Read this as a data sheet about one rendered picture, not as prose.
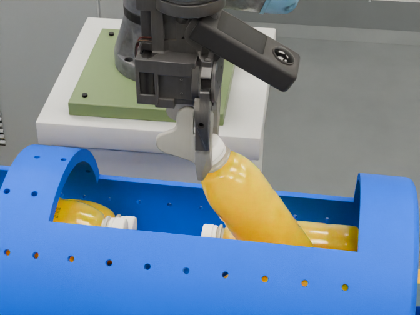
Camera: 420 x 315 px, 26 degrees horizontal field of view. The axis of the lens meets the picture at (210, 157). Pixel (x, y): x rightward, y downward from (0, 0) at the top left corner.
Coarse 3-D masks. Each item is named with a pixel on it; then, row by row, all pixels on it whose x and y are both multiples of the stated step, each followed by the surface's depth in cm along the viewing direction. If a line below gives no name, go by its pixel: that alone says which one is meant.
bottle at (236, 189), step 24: (216, 168) 99; (240, 168) 99; (216, 192) 100; (240, 192) 99; (264, 192) 101; (240, 216) 100; (264, 216) 101; (288, 216) 104; (264, 240) 102; (288, 240) 103
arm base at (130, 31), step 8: (128, 16) 130; (136, 16) 129; (128, 24) 131; (136, 24) 130; (120, 32) 134; (128, 32) 132; (136, 32) 130; (120, 40) 134; (128, 40) 132; (136, 40) 131; (120, 48) 134; (128, 48) 133; (120, 56) 134; (128, 56) 134; (120, 64) 134; (128, 64) 132; (128, 72) 133
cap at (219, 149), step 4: (212, 136) 100; (216, 136) 99; (212, 140) 99; (216, 140) 99; (220, 140) 99; (212, 144) 98; (216, 144) 98; (220, 144) 99; (212, 148) 98; (216, 148) 98; (220, 148) 99; (224, 148) 99; (212, 152) 98; (216, 152) 98; (220, 152) 98; (224, 152) 99; (212, 156) 98; (216, 156) 98; (220, 156) 99; (212, 160) 98; (216, 160) 98; (212, 164) 99
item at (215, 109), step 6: (216, 102) 98; (168, 108) 101; (174, 108) 101; (180, 108) 101; (216, 108) 98; (168, 114) 102; (174, 114) 101; (216, 114) 99; (216, 120) 100; (216, 126) 100; (216, 132) 101
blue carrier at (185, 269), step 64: (0, 192) 103; (64, 192) 125; (128, 192) 123; (192, 192) 122; (384, 192) 102; (0, 256) 100; (64, 256) 100; (128, 256) 99; (192, 256) 98; (256, 256) 98; (320, 256) 97; (384, 256) 96
